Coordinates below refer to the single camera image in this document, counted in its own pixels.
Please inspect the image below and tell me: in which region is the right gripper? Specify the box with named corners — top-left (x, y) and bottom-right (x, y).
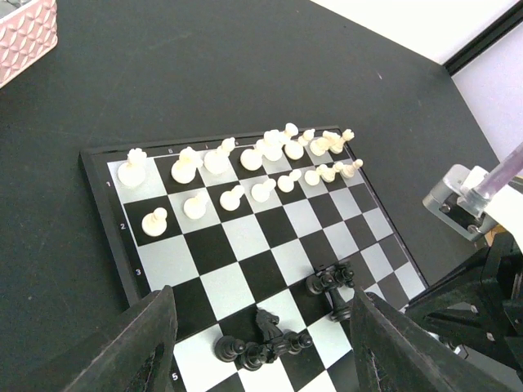
top-left (405, 234), bottom-right (522, 368)

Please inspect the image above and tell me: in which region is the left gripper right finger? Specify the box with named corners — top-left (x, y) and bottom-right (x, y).
top-left (351, 287), bottom-right (510, 391)

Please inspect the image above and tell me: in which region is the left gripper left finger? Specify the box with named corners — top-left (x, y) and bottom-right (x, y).
top-left (65, 286), bottom-right (177, 391)

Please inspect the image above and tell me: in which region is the black pieces left cluster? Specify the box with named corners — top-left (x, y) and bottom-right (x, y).
top-left (214, 332), bottom-right (313, 372)

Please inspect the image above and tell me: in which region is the black knight piece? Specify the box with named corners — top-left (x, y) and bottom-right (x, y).
top-left (255, 309), bottom-right (283, 343)

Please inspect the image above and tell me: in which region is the white pawn leftmost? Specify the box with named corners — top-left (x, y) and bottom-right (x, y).
top-left (141, 207), bottom-right (168, 237)

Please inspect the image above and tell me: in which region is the white pawn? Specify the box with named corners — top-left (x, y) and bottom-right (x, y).
top-left (220, 185), bottom-right (244, 212)
top-left (320, 162), bottom-right (344, 183)
top-left (304, 167), bottom-right (322, 186)
top-left (251, 178), bottom-right (276, 203)
top-left (277, 169), bottom-right (302, 193)
top-left (141, 207), bottom-right (168, 237)
top-left (341, 159), bottom-right (364, 179)
top-left (183, 192), bottom-right (209, 220)

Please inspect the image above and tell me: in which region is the black white chessboard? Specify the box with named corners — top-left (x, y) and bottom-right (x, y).
top-left (80, 135), bottom-right (426, 391)

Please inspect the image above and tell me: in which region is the white rook left corner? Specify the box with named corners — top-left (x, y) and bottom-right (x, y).
top-left (117, 148), bottom-right (147, 188)

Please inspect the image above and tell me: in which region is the white rook corner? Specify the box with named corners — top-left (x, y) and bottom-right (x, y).
top-left (117, 148), bottom-right (147, 188)
top-left (310, 129), bottom-right (355, 156)

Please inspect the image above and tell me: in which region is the white knight left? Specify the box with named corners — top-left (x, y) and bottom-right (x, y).
top-left (171, 146), bottom-right (203, 184)

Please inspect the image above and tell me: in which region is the white bishop left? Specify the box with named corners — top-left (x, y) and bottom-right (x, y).
top-left (203, 137), bottom-right (235, 175)

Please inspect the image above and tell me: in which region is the white bishop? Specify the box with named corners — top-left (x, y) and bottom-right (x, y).
top-left (284, 122), bottom-right (304, 160)
top-left (203, 137), bottom-right (235, 175)

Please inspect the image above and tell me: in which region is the white rook right corner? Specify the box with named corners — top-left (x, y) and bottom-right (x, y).
top-left (310, 129), bottom-right (355, 156)

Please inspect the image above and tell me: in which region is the white bishop right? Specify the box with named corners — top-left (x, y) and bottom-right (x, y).
top-left (284, 122), bottom-right (304, 160)

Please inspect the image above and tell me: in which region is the white queen piece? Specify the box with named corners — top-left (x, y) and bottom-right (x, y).
top-left (240, 140), bottom-right (264, 172)

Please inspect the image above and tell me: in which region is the white king piece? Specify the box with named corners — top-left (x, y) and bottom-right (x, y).
top-left (256, 129), bottom-right (283, 162)

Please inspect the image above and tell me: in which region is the pink square tin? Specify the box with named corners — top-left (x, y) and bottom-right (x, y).
top-left (1, 0), bottom-right (58, 87)

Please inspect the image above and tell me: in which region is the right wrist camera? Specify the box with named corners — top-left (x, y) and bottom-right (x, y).
top-left (422, 164), bottom-right (522, 245)

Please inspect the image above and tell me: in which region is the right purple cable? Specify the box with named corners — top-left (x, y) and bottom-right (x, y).
top-left (457, 140), bottom-right (523, 217)

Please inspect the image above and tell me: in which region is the black frame post right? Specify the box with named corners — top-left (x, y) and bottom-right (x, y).
top-left (443, 1), bottom-right (523, 76)

